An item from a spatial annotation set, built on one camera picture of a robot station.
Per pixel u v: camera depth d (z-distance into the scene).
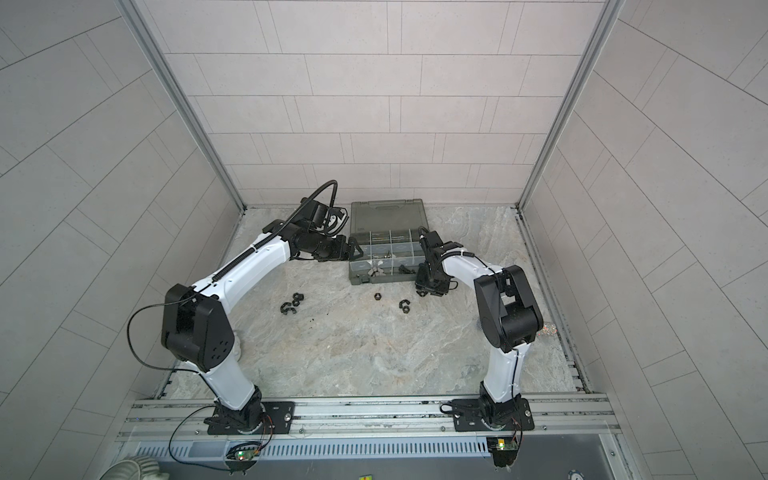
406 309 0.89
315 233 0.72
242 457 0.64
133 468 0.63
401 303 0.91
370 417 0.72
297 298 0.91
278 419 0.71
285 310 0.89
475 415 0.71
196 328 0.44
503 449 0.68
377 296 0.92
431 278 0.81
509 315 0.49
